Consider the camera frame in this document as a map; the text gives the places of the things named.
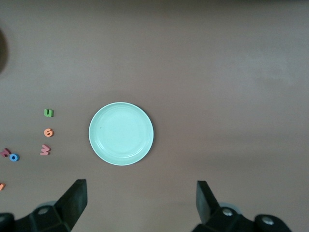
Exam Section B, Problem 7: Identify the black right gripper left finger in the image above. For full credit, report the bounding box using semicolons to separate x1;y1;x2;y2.
0;179;88;232

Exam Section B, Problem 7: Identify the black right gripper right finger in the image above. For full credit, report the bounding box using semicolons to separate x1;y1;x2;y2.
193;180;294;232

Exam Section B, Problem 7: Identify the pink foam letter w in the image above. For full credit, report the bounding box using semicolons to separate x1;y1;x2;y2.
40;144;52;156

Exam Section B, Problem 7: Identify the light green plate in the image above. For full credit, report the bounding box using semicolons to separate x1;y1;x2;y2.
88;101;155;167

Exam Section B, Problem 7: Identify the brown paper table cover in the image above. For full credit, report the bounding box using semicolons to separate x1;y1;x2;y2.
0;0;309;232

